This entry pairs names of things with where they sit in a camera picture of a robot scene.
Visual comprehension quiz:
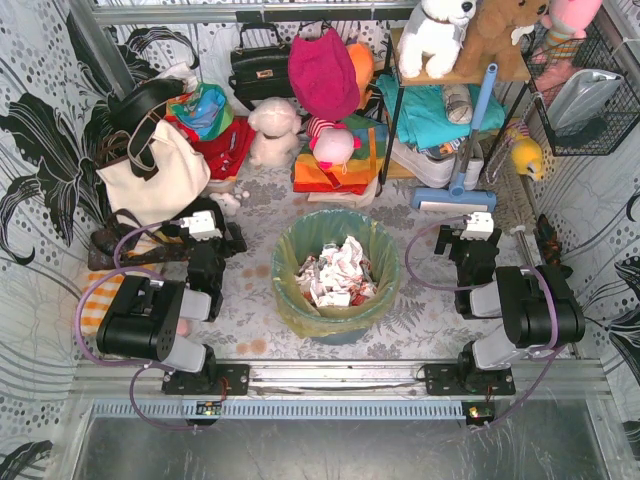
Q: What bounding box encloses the brown dog plush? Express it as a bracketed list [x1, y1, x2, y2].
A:
[454, 0, 550, 81]

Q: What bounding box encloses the black leather handbag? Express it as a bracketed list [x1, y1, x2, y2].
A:
[228, 22, 295, 111]

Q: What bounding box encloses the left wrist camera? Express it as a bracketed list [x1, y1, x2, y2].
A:
[179, 210, 222, 241]

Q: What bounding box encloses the orange checkered towel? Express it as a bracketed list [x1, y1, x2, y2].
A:
[79, 275, 124, 336]

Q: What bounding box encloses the white lamb plush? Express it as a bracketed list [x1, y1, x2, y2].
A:
[248, 97, 302, 168]

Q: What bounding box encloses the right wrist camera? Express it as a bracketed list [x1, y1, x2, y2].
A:
[460, 212, 494, 240]

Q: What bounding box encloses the silver pouch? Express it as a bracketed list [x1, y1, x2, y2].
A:
[546, 69, 624, 130]

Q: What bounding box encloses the brown patterned bag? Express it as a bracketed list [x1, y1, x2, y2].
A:
[87, 209, 188, 271]

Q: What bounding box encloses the teal trash bin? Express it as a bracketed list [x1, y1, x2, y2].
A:
[272, 208, 401, 347]

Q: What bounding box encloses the crumpled paper trash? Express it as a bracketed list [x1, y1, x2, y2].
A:
[295, 235, 377, 308]

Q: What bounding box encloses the teal folded cloth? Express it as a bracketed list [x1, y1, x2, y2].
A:
[376, 75, 506, 149]

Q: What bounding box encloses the cream canvas tote bag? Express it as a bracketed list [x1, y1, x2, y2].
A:
[97, 120, 210, 225]

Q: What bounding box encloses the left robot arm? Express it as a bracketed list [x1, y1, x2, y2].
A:
[96, 223, 250, 397]

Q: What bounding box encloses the red cloth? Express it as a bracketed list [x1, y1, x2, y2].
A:
[178, 117, 256, 180]

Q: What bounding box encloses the colorful patterned bag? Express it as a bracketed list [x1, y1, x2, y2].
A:
[164, 83, 234, 142]

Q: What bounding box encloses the orange plush toy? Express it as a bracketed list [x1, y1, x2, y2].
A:
[346, 43, 374, 109]

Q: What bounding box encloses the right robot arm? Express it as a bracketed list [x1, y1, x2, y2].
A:
[425, 225, 586, 396]

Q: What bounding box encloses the pink plush toy top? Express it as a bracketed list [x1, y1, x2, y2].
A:
[540, 0, 602, 58]

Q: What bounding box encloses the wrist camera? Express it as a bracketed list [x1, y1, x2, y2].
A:
[179, 210, 222, 241]
[460, 212, 494, 240]

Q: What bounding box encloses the yellow duck plush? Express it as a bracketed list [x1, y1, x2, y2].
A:
[506, 121, 543, 181]

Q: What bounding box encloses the rainbow striped cloth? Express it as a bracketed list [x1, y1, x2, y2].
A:
[292, 115, 388, 195]

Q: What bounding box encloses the black shelf rack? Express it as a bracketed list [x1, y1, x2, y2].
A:
[376, 28, 531, 197]

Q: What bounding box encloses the white husky plush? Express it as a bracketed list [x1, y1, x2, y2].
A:
[398, 0, 477, 79]

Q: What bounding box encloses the black wire basket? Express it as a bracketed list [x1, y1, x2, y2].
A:
[523, 24, 639, 157]

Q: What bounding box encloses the magenta fuzzy bag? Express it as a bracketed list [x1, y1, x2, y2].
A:
[288, 27, 360, 121]

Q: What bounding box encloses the pink pig plush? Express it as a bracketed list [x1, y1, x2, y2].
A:
[306, 117, 362, 170]

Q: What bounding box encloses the yellow trash bag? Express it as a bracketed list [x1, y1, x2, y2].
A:
[271, 208, 401, 340]

